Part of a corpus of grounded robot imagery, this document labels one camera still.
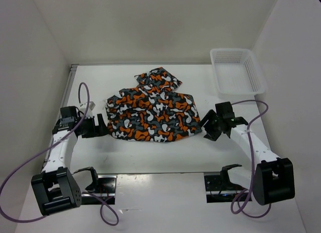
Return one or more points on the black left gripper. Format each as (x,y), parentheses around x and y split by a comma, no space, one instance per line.
(100,130)

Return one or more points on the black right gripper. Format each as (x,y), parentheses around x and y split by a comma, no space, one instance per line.
(211,135)

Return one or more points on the orange grey camouflage shorts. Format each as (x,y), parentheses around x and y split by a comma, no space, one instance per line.
(153,111)

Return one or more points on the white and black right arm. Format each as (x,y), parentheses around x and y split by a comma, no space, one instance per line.
(271,178)

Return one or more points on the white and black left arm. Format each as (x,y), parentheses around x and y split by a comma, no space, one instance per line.
(55,188)

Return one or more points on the white perforated plastic basket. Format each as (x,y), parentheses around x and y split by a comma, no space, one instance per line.
(237,72)

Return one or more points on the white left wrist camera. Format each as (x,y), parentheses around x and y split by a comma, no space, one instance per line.
(91,105)

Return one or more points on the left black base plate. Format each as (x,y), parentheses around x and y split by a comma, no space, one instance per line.
(106,191)

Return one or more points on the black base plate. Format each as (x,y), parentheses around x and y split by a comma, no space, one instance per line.
(217,191)
(106,191)

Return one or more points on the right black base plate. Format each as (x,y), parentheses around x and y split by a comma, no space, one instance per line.
(217,191)

